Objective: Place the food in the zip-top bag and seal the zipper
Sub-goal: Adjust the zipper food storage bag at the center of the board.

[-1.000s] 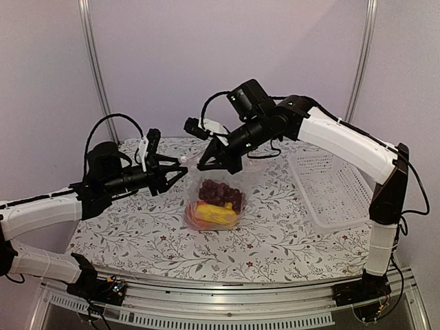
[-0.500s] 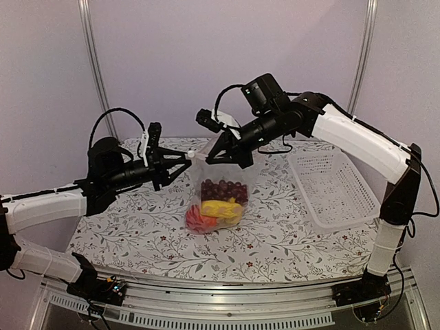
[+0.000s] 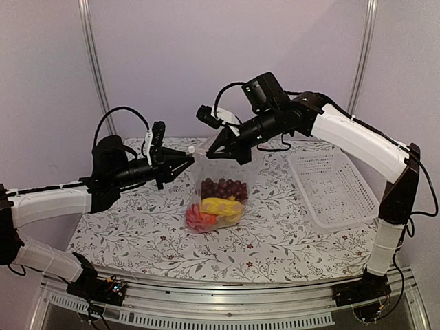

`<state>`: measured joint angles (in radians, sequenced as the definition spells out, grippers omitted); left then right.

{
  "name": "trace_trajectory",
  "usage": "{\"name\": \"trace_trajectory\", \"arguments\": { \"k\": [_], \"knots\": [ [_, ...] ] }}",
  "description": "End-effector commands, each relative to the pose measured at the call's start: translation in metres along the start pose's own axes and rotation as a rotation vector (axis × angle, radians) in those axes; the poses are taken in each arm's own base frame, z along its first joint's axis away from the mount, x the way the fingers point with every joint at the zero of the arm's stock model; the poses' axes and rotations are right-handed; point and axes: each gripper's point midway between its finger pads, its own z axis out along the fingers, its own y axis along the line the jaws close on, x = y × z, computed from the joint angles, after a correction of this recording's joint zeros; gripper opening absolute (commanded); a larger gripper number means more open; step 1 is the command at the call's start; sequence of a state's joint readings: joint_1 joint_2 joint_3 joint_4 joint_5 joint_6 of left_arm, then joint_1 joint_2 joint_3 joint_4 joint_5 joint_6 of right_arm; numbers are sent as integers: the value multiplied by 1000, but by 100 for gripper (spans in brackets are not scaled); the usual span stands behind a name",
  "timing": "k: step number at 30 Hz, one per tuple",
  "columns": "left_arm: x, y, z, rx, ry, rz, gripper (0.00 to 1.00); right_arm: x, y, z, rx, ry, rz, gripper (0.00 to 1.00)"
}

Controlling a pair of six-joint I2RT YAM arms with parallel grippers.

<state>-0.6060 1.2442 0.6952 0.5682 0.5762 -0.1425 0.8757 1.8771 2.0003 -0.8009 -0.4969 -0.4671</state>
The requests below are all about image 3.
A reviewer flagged white perforated plastic basket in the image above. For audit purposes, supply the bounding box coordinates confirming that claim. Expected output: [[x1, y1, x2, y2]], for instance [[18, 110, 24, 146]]
[[288, 150, 379, 234]]

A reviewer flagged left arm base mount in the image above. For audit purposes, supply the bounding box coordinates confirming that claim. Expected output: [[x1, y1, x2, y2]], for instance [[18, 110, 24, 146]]
[[67, 252, 127, 306]]

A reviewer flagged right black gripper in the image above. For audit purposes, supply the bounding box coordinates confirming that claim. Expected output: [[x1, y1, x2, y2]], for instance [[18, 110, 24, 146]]
[[206, 106, 283, 164]]

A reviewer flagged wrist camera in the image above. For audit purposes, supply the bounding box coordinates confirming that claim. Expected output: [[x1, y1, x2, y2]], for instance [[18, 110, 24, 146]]
[[141, 121, 166, 166], [196, 105, 241, 137]]

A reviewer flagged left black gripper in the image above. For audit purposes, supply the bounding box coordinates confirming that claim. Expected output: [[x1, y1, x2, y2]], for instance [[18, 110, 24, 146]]
[[109, 146, 194, 189]]

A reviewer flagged orange pumpkin toy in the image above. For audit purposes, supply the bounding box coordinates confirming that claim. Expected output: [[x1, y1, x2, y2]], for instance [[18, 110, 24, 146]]
[[201, 213, 217, 229]]

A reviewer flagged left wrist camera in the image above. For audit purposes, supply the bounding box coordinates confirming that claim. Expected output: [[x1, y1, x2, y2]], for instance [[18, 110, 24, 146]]
[[141, 121, 166, 166]]

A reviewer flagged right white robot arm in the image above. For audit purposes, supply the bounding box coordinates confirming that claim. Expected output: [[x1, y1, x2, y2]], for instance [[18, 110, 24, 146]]
[[197, 72, 421, 300]]

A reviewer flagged yellow banana toy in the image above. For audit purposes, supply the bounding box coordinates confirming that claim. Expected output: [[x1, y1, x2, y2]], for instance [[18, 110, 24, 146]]
[[200, 197, 244, 224]]

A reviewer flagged clear zip top bag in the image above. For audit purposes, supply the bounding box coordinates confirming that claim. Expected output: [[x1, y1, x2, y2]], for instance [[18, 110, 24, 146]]
[[185, 136, 259, 234]]

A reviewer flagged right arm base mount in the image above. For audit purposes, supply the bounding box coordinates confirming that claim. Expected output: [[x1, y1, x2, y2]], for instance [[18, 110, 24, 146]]
[[331, 270, 391, 322]]

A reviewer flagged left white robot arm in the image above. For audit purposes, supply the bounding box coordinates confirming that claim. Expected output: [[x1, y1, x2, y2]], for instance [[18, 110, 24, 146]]
[[1, 135, 194, 298]]

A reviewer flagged left aluminium corner post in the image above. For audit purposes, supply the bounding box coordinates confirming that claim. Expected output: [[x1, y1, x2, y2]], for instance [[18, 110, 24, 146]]
[[78, 0, 110, 115]]

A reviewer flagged left black looped cable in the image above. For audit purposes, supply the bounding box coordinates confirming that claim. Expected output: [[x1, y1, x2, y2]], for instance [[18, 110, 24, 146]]
[[92, 106, 151, 149]]

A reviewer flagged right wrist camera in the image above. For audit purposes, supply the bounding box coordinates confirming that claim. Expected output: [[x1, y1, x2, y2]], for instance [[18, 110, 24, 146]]
[[196, 105, 241, 137]]

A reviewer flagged aluminium front rail frame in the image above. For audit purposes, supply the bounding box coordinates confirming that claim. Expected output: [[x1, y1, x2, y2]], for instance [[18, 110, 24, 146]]
[[29, 267, 434, 329]]

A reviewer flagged dark red grapes toy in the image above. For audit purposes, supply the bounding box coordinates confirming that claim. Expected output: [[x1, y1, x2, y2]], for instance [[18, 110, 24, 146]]
[[200, 178, 248, 204]]

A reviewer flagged red bell pepper toy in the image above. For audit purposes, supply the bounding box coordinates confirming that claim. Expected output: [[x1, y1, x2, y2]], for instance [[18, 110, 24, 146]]
[[185, 204, 205, 233]]

